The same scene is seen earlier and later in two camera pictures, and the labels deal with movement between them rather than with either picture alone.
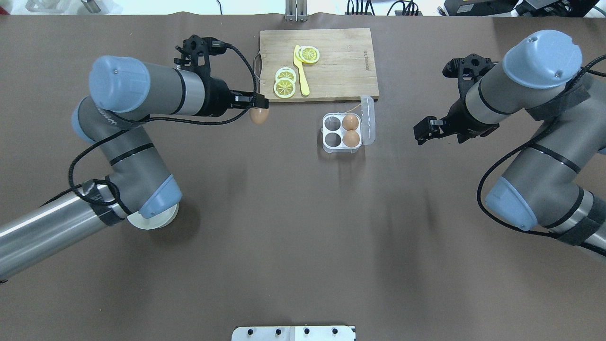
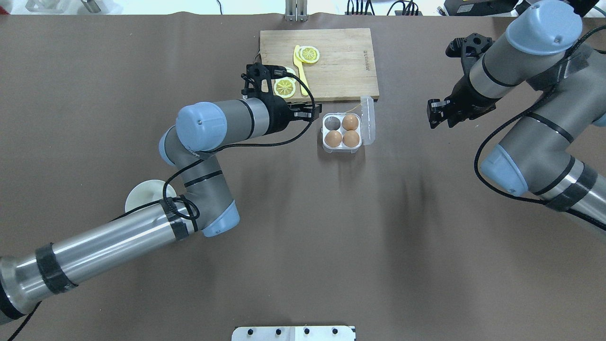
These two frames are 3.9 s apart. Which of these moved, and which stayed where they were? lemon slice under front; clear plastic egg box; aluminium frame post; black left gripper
Moved: black left gripper
Stayed: clear plastic egg box; lemon slice under front; aluminium frame post
